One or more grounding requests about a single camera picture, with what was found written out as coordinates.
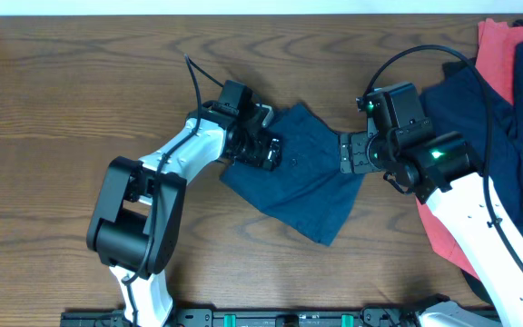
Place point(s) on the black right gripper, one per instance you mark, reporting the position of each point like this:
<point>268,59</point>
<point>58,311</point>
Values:
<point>354,152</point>

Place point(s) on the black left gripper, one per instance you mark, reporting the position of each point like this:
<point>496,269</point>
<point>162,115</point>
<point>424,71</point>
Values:
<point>261,144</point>

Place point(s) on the navy blue shorts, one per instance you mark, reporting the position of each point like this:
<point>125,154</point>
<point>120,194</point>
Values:
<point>307,191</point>

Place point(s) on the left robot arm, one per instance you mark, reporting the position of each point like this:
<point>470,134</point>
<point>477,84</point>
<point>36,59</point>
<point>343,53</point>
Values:
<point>136,221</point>

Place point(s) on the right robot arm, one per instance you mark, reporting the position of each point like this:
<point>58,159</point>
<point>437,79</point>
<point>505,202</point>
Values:
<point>446,175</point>

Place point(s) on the navy blue garment pile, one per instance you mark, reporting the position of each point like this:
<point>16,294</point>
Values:
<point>457,105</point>

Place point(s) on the red garment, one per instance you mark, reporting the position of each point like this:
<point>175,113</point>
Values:
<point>497,47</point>

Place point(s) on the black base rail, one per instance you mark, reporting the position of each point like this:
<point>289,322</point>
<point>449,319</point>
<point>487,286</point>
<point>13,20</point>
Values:
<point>437,310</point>

